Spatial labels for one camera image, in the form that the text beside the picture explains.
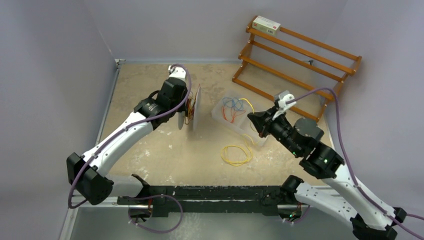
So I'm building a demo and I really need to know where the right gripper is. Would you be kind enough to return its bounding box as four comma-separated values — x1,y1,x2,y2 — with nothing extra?
246,105,302,156

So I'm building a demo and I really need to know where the white perforated cable spool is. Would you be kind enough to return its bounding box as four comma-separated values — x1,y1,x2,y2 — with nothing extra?
177,85,202,131

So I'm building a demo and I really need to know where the clear plastic divided tray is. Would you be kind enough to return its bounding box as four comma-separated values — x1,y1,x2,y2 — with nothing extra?
211,90,267,147

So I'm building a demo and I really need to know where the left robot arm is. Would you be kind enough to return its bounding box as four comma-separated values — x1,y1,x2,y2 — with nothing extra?
66,74,192,209

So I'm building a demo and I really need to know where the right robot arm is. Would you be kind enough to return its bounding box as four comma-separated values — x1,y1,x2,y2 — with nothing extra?
247,107,407,240

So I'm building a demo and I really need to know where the wooden shelf rack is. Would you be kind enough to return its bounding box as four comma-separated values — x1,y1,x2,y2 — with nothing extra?
232,15,363,123

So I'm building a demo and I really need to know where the white green box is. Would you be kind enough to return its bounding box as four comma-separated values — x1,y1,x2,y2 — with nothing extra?
252,15,281,37

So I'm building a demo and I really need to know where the yellow cable on spool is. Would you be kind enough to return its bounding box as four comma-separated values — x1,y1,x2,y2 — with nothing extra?
186,91,199,120

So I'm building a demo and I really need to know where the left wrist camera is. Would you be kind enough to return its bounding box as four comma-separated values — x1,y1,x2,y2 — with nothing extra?
167,65,187,81

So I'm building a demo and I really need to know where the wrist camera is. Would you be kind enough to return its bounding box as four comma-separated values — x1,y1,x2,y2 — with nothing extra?
272,90,297,120
167,65,187,81

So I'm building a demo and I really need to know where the red cable on spool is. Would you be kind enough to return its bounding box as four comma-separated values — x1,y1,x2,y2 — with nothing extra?
185,99,196,122

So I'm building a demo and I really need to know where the orange cable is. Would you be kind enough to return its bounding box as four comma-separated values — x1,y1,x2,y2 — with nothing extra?
221,105,248,125

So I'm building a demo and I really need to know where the blue cable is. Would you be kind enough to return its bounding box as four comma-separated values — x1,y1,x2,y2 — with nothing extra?
221,96,248,112

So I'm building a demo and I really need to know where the black cable on spool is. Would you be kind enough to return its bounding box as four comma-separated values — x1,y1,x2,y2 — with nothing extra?
184,99,196,125

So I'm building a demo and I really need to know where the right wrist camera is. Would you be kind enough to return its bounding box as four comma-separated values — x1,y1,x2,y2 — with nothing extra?
272,90,297,120

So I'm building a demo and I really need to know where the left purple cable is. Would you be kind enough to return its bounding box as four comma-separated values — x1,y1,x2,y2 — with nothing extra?
67,64,193,210

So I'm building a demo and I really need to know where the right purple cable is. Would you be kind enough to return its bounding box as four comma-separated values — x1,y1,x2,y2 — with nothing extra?
287,87,424,239

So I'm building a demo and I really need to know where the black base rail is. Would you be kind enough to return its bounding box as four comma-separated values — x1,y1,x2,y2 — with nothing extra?
117,185,308,220

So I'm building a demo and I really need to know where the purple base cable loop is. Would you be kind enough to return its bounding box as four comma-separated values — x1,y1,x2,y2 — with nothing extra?
127,194,185,235

